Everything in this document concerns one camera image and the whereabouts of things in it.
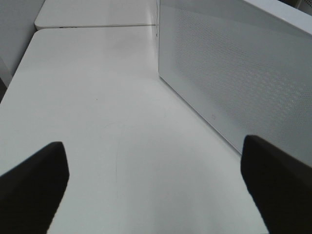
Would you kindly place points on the white neighbouring table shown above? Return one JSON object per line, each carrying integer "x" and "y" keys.
{"x": 96, "y": 13}

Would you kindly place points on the white microwave door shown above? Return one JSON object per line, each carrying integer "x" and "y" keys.
{"x": 244, "y": 65}

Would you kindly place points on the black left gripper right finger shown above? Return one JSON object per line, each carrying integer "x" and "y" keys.
{"x": 280, "y": 186}

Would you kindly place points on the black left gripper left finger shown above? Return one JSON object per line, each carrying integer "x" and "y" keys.
{"x": 31, "y": 192}

